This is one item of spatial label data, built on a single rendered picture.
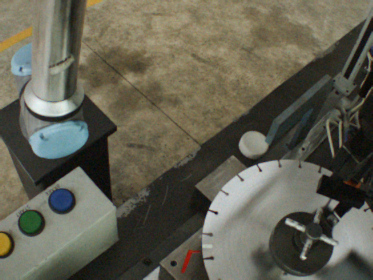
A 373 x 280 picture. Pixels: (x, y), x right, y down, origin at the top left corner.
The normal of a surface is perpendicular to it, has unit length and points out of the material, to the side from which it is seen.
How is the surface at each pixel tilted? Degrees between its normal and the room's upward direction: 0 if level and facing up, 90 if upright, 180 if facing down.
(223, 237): 0
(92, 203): 0
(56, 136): 98
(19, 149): 0
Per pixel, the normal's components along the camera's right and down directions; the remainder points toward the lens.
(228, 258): 0.11, -0.59
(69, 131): 0.40, 0.83
